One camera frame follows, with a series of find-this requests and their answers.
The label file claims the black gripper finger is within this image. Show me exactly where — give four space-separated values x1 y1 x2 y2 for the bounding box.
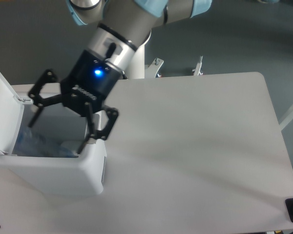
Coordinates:
28 69 62 128
77 102 119 155

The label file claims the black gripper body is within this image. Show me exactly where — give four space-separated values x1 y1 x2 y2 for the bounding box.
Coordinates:
60 50 120 117

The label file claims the clear plastic water bottle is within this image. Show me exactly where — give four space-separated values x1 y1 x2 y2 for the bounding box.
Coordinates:
13 127 77 158

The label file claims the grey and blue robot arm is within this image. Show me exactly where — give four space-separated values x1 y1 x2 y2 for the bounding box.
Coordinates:
28 0 212 150

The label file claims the white trash can lid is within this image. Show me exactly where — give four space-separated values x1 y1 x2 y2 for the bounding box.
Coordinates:
0 72 33 155

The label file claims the white trash can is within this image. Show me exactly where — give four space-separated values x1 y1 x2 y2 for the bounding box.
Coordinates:
0 91 107 197

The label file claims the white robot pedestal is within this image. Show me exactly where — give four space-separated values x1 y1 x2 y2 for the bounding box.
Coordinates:
125 31 151 79

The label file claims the white pedestal foot bracket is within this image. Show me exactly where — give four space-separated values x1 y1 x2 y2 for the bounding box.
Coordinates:
145 56 203 78

